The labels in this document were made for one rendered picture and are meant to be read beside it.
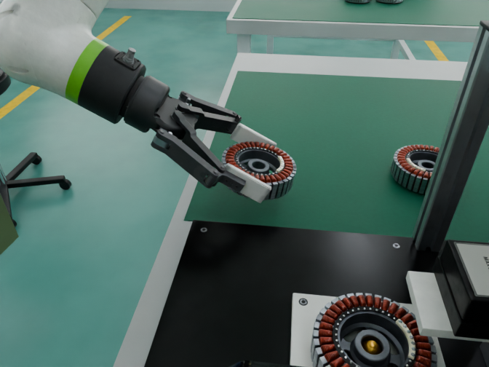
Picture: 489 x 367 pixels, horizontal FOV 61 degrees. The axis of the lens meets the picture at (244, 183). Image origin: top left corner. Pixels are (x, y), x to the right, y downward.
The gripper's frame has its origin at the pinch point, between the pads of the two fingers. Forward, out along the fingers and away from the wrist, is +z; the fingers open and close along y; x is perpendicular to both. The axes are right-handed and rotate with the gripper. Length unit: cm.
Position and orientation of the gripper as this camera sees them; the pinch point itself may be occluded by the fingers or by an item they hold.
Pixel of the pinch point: (258, 165)
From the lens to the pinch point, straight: 62.5
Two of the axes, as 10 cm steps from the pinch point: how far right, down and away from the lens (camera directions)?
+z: 8.6, 4.6, 2.0
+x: -4.9, 6.7, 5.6
